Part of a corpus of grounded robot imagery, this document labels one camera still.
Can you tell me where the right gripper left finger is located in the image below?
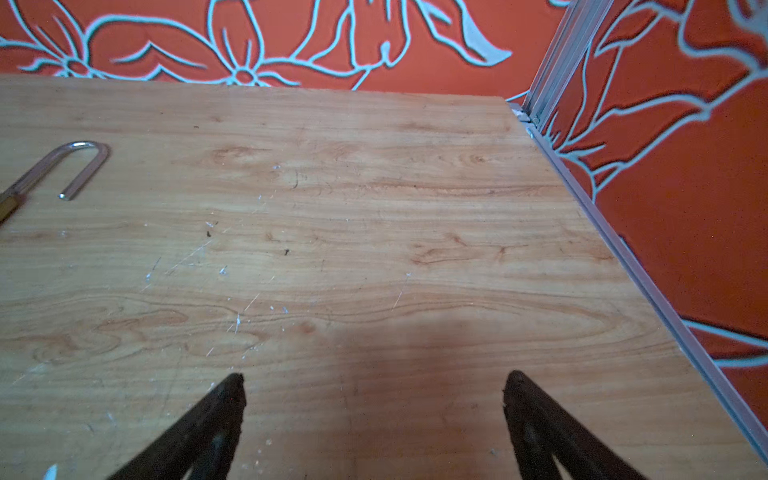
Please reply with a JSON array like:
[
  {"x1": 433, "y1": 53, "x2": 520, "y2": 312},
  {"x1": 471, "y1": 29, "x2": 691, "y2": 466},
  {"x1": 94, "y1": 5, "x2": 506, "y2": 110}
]
[{"x1": 111, "y1": 373, "x2": 246, "y2": 479}]

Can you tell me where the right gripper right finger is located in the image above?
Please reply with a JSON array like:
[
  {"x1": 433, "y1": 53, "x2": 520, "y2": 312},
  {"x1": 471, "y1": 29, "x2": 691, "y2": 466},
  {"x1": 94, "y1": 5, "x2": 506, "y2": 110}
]
[{"x1": 503, "y1": 370, "x2": 644, "y2": 479}]

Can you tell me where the brass padlock long shackle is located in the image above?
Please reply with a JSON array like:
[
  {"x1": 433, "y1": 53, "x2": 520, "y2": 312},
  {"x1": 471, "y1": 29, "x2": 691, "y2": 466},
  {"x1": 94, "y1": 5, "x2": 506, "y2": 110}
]
[{"x1": 0, "y1": 140, "x2": 112, "y2": 224}]

